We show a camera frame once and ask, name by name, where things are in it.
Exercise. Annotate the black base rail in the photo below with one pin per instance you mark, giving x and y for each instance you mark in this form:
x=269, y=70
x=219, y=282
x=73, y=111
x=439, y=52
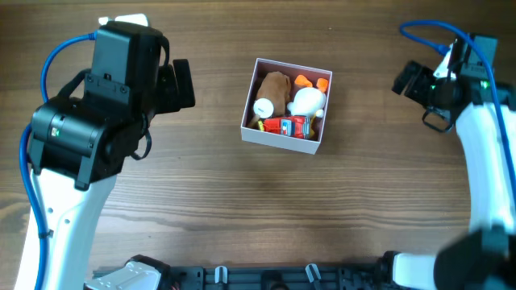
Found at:
x=266, y=277

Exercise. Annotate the red toy fire truck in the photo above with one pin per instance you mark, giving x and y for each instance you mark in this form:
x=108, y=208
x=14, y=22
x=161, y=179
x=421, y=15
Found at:
x=294, y=126

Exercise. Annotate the white rattle drum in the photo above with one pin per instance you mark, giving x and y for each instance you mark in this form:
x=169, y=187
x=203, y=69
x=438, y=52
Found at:
x=262, y=109

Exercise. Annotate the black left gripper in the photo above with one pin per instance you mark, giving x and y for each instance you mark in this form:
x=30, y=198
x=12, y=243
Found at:
x=173, y=97

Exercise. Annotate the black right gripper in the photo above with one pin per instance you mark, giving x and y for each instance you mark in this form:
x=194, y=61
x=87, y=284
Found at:
x=421, y=75

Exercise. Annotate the brown plush bear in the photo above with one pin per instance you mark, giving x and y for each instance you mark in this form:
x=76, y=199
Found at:
x=275, y=87

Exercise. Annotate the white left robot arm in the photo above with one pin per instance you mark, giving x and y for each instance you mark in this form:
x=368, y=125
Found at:
x=74, y=147

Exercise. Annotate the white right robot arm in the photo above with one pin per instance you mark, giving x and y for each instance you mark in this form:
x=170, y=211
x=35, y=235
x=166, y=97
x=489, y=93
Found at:
x=485, y=257

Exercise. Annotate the white plush duck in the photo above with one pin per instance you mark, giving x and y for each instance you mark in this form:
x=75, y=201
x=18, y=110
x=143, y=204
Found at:
x=309, y=100

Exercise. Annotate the pink cardboard box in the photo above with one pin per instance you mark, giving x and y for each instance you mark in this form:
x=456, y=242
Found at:
x=254, y=135

